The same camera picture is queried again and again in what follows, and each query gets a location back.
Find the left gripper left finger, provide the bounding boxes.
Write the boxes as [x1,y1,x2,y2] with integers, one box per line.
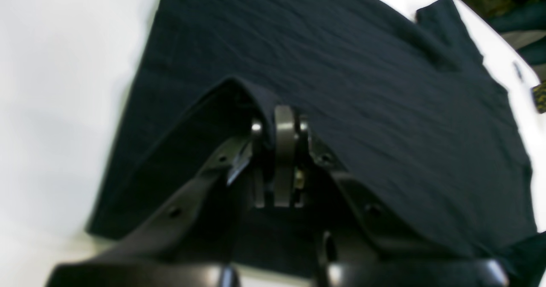
[47,119,263,287]

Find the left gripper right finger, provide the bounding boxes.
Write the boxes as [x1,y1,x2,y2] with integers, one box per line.
[273,105,509,287]

